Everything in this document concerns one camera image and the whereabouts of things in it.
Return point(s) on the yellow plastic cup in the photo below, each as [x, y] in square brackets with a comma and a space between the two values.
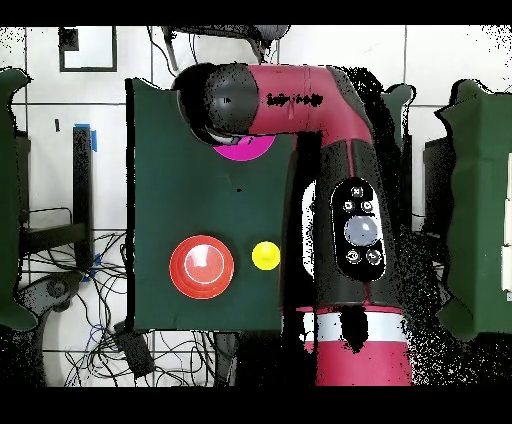
[266, 255]

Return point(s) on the pink plastic bowl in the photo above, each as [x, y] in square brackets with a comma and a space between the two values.
[244, 150]

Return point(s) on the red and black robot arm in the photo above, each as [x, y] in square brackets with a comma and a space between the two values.
[300, 84]

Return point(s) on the large red-orange plastic bowl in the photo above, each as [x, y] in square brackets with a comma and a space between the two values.
[200, 266]

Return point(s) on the dark green tablecloth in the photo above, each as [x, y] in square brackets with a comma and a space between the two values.
[180, 192]

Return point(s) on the black metal stand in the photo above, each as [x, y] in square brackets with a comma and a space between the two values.
[408, 180]
[82, 180]

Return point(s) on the blue tape strip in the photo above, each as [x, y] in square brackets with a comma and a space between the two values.
[94, 142]

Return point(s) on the black power box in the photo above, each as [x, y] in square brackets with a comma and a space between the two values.
[134, 352]

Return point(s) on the black chair base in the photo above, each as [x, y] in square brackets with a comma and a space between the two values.
[52, 288]

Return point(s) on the green cloth side table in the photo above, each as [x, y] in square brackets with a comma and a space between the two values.
[480, 200]
[8, 200]

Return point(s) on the black camera tripod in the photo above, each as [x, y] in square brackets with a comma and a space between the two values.
[256, 34]

